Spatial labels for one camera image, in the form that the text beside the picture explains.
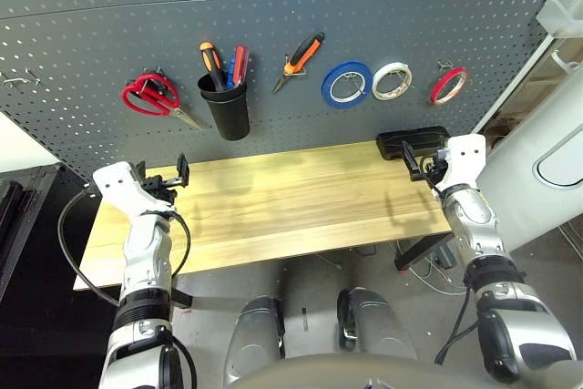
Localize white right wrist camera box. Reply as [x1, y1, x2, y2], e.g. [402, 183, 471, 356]
[435, 133, 486, 194]

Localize grey metal pegboard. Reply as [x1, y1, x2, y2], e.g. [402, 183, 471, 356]
[0, 0, 583, 180]

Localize silver left robot leg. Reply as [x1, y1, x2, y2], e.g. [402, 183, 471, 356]
[223, 295, 286, 385]

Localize red tape roll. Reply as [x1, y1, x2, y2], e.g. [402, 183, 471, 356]
[429, 67, 469, 107]

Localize red handled scissors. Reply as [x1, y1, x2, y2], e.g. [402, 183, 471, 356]
[120, 72, 204, 129]

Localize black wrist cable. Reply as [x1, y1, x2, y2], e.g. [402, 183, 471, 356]
[57, 186, 191, 308]
[435, 286, 477, 365]

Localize orange black pliers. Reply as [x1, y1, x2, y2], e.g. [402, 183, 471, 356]
[271, 32, 325, 94]

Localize black cabinet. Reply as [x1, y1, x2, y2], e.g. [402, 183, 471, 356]
[0, 163, 119, 389]

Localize white tape roll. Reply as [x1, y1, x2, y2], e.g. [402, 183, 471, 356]
[371, 62, 414, 102]

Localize grey robot torso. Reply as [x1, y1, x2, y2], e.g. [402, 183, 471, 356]
[227, 352, 516, 389]

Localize black plastic tool case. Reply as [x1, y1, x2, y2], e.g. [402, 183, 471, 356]
[376, 126, 451, 161]

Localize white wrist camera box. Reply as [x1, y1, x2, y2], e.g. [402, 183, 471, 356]
[435, 133, 486, 194]
[92, 160, 177, 220]

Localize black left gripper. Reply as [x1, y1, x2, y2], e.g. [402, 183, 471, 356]
[135, 152, 191, 205]

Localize orange black screwdriver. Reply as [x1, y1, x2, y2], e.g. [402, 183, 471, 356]
[199, 41, 228, 92]

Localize wire loop pegboard holder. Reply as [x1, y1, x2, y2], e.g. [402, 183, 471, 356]
[284, 55, 307, 76]

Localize white metal shelf rack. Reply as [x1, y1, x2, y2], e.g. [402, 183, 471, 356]
[473, 36, 583, 148]

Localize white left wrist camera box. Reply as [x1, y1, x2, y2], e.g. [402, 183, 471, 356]
[92, 160, 177, 220]

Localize black handled scissors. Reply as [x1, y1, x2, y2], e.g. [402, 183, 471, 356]
[143, 67, 204, 129]

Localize black table leg bracket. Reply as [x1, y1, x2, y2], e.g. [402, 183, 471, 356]
[394, 233, 455, 271]
[170, 287, 195, 309]

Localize black plastic cup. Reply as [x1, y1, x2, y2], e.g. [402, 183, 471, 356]
[197, 70, 251, 141]

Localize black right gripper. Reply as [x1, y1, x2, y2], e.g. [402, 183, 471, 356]
[401, 140, 449, 190]

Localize clear plastic bin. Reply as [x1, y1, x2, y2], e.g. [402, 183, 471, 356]
[536, 0, 583, 39]

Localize silver robot leg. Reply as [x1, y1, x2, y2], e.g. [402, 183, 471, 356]
[223, 295, 286, 385]
[336, 287, 418, 361]

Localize double prong metal hook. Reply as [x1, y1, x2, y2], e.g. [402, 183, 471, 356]
[2, 68, 42, 88]

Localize silver right robot leg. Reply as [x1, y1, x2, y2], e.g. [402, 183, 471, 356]
[336, 287, 418, 361]

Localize blue tape roll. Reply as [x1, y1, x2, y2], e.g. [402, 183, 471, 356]
[321, 60, 373, 110]

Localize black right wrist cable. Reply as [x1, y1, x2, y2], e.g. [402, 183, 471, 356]
[435, 286, 477, 365]

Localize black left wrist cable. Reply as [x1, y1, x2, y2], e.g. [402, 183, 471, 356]
[57, 186, 191, 308]

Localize dark power adapter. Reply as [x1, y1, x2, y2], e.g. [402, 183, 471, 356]
[435, 245, 458, 271]

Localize red handled screwdriver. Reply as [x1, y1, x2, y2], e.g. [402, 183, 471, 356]
[232, 45, 251, 88]

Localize white floor cables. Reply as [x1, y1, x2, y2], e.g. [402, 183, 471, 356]
[400, 242, 468, 297]

